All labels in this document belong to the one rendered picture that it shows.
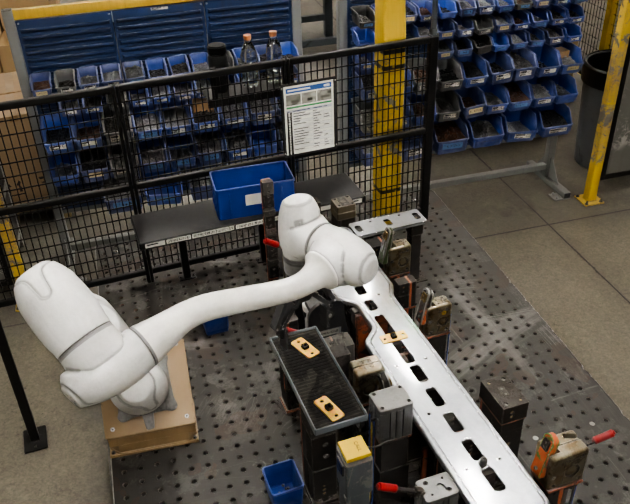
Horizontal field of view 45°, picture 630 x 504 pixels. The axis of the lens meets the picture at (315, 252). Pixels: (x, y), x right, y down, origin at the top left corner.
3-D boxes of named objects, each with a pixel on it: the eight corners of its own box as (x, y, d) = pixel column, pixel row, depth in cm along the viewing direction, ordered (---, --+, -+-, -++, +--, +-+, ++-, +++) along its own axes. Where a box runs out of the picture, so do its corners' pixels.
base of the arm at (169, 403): (121, 436, 231) (119, 437, 226) (107, 364, 234) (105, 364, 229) (181, 421, 234) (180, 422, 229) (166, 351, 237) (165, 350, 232)
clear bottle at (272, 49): (286, 83, 294) (283, 32, 283) (270, 85, 293) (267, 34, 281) (281, 77, 299) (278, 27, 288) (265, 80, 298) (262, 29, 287)
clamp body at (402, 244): (414, 323, 285) (418, 246, 266) (386, 331, 282) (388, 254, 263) (404, 309, 292) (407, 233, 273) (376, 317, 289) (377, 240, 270)
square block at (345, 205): (356, 280, 309) (356, 203, 289) (338, 284, 307) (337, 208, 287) (349, 269, 315) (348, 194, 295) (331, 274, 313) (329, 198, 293)
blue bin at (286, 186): (296, 208, 293) (295, 179, 286) (218, 221, 287) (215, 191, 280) (287, 188, 306) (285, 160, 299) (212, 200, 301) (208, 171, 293)
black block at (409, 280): (420, 347, 274) (424, 282, 258) (393, 355, 271) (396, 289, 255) (411, 334, 280) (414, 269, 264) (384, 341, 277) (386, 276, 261)
